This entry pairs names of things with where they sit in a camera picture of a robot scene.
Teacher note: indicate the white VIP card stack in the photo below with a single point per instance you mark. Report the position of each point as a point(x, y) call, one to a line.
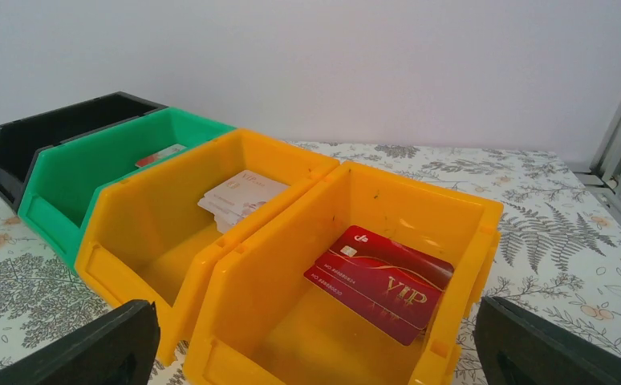
point(235, 199)

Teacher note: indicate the black storage bin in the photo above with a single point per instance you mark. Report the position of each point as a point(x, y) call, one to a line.
point(22, 140)

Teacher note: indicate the red VIP card stack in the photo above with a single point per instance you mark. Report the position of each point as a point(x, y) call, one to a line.
point(394, 287)

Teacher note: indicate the yellow bin with white cards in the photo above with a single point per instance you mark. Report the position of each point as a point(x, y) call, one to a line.
point(147, 237)

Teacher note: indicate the white red patterned card stack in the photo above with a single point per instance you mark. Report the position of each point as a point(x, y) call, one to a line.
point(160, 155)

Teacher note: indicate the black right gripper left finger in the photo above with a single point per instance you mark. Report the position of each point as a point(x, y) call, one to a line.
point(117, 348)

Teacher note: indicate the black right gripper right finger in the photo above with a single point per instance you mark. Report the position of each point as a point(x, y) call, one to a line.
point(515, 346)

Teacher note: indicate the green storage bin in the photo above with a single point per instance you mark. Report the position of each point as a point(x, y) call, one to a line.
point(66, 180)

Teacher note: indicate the yellow bin with red cards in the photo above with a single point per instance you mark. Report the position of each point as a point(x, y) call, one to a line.
point(263, 322)

